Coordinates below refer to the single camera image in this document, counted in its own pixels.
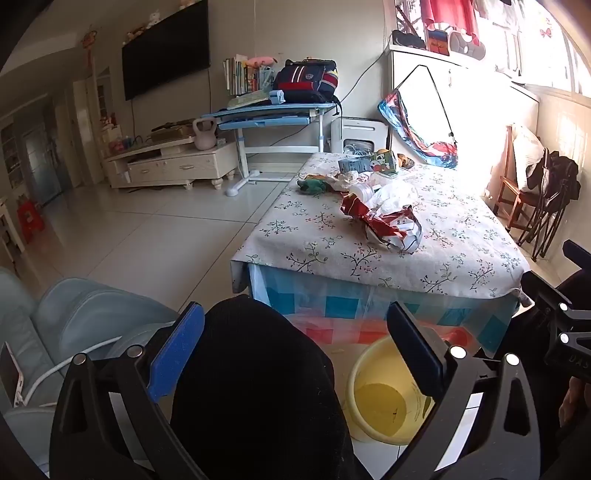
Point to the yellow plastic bucket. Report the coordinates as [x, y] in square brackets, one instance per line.
[383, 401]

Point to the pink items on cabinet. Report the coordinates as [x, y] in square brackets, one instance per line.
[120, 146]

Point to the colourful printed bag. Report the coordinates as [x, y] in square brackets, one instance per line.
[415, 134]

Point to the row of books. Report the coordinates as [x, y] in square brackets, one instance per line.
[240, 76]

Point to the white plastic bag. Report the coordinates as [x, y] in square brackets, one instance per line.
[392, 198]

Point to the pink kettlebell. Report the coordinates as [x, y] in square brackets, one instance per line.
[204, 138]

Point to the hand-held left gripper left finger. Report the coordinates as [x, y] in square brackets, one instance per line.
[178, 350]

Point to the table with floral tablecloth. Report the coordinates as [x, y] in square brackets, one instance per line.
[323, 240]

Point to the white plastic cup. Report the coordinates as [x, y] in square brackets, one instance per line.
[364, 190]

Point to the person's right hand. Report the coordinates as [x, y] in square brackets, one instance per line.
[575, 401]

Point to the white appliance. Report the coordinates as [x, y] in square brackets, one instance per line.
[358, 129]

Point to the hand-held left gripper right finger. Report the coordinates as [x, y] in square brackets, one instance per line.
[415, 350]

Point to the pink plush toy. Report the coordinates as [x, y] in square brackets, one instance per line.
[262, 61]

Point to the red knot wall decoration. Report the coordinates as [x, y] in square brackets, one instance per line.
[90, 46]

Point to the light blue small box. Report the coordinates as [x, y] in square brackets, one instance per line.
[277, 97]

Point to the brown spotted mango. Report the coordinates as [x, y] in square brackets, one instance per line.
[406, 160]

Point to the red hanging garment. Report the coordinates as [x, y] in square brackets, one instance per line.
[450, 16]

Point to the orange blue box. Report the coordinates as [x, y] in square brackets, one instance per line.
[437, 41]

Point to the white paper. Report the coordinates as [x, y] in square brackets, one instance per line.
[346, 179]

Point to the red plastic stool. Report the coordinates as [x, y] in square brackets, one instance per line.
[31, 221]

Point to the plush toys above television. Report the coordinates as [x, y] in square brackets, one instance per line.
[145, 27]

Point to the white side table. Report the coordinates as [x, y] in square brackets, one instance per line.
[11, 230]

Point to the white cushion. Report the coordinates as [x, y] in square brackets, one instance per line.
[526, 152]

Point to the green drink carton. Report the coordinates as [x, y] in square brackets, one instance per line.
[369, 162]

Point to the black jacket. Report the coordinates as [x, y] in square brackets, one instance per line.
[556, 177]

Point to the blue checked plastic undercloth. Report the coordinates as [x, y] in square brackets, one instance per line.
[332, 309]

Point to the black television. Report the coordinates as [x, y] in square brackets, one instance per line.
[166, 50]

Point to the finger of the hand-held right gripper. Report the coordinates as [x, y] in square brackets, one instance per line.
[579, 258]
[549, 302]

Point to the wooden chair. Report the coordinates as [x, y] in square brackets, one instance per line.
[508, 189]

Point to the cream television cabinet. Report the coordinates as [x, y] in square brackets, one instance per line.
[180, 166]

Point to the black folding stand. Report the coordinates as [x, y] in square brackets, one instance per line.
[540, 230]

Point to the blue study desk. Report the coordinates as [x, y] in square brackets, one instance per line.
[268, 121]

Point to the red white snack packet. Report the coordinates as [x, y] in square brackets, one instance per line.
[392, 226]

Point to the white cabinet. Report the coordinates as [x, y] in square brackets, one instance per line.
[461, 78]

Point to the grey red round pouch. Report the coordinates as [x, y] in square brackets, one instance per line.
[466, 46]

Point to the grey door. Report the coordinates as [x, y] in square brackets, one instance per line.
[42, 166]

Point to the green printed sheet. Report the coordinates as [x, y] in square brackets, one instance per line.
[247, 101]

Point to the black item on cabinet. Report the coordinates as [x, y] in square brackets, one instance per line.
[408, 39]

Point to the navy red backpack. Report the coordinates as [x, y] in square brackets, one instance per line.
[304, 83]

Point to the light blue sofa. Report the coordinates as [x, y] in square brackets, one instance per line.
[78, 309]

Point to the golden box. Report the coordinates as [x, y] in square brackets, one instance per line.
[173, 131]

